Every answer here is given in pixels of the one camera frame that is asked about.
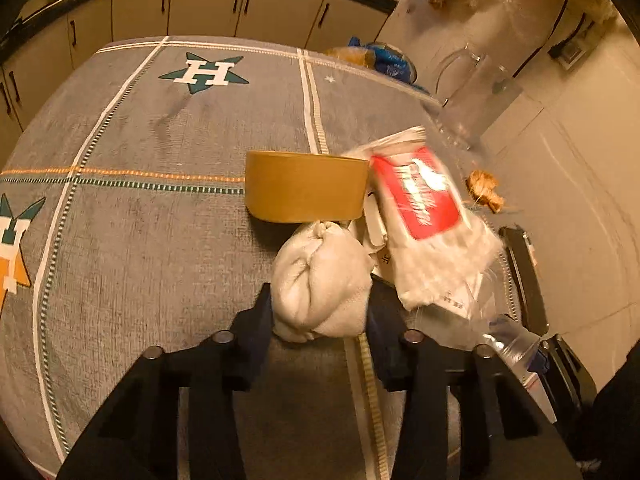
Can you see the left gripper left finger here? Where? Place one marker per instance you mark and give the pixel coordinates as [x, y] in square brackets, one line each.
[134, 433]

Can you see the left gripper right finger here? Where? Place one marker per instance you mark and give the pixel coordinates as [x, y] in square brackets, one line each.
[503, 432]

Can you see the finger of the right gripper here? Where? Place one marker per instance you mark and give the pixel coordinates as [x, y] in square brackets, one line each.
[567, 382]

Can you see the red white plastic bag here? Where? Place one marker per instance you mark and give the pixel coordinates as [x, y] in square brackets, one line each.
[435, 242]

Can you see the white long medicine box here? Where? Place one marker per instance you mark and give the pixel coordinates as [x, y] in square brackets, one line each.
[370, 231]

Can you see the orange peel pieces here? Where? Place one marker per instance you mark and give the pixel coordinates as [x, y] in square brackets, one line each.
[482, 186]

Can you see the grey patterned tablecloth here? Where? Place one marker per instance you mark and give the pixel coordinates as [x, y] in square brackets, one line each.
[141, 234]

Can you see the clear glass pitcher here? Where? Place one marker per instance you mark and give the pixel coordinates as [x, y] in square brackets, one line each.
[474, 92]

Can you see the blue plastic bag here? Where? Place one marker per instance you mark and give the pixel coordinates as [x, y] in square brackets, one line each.
[386, 59]

